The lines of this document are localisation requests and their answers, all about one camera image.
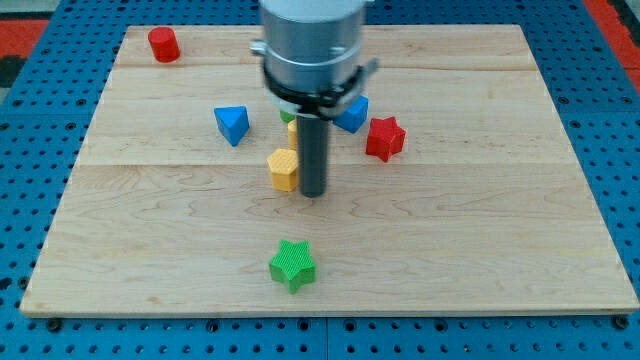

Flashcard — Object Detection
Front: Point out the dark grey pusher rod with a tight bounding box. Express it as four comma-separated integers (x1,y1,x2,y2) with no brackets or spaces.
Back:
296,116,329,198

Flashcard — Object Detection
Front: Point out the yellow heart block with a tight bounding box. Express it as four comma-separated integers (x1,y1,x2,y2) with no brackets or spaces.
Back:
287,120,297,150

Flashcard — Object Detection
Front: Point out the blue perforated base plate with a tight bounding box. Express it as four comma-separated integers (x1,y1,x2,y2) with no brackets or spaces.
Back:
1,0,639,359

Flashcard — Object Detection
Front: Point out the green block behind rod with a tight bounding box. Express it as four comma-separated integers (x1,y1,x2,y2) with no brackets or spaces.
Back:
279,110,296,123

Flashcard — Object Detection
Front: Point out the red cylinder block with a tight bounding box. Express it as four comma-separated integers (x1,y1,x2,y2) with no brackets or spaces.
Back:
147,26,180,63

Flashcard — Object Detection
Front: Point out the blue triangle block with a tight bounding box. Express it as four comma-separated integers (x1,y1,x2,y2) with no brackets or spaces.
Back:
214,106,250,147

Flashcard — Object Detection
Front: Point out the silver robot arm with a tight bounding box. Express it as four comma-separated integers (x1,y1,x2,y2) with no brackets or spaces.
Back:
250,0,378,198

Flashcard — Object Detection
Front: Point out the blue cube block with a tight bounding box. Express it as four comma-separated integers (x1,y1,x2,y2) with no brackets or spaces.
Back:
333,96,369,134

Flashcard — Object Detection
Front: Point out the wooden board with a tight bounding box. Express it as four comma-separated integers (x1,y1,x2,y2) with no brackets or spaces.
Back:
20,25,639,318

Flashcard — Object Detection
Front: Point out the red star block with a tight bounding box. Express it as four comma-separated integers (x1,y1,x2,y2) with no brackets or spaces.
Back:
365,117,406,162

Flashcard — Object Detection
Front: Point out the green star block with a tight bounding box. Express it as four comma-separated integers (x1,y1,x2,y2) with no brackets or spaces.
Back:
269,239,316,294

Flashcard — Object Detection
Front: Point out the yellow hexagon block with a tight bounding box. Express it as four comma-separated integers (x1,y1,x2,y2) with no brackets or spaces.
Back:
267,149,298,192

